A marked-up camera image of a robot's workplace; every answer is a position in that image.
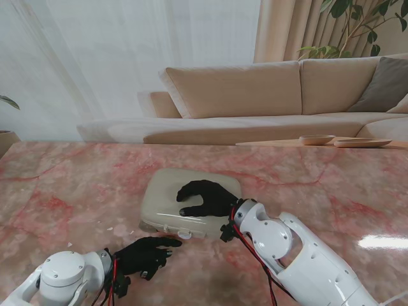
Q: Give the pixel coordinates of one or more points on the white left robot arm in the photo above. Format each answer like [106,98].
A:
[57,277]

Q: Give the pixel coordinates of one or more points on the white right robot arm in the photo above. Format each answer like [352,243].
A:
[287,255]

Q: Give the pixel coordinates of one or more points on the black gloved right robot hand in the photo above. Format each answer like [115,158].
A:
[210,197]

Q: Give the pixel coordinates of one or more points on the beige curtain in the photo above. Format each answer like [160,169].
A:
[287,28]

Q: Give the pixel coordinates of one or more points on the flat wooden tray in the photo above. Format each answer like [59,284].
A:
[363,142]

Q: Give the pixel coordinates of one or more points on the beige suitcase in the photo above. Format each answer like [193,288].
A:
[165,204]

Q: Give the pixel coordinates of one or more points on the beige sofa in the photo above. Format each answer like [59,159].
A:
[255,86]

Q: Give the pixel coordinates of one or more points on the light wooden coffee table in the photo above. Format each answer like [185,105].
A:
[271,142]

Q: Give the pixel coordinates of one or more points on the tall green leafy plant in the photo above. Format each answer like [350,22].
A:
[373,35]

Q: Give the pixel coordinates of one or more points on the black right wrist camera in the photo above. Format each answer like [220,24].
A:
[227,232]

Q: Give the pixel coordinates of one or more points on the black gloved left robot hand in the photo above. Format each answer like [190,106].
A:
[143,255]

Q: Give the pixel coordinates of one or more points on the white sheer curtain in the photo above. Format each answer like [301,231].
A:
[127,63]

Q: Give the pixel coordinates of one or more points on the grey cushion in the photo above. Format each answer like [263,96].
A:
[382,86]

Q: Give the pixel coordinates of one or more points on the beige plant pot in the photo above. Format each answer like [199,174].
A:
[8,140]

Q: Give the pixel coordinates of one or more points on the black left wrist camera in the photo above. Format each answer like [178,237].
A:
[122,285]

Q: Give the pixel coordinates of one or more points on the round wooden bowl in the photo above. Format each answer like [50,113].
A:
[317,139]

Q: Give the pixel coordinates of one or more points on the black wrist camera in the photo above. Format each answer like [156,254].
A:
[227,232]
[122,285]

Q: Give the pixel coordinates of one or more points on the single green plant leaf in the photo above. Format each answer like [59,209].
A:
[11,102]

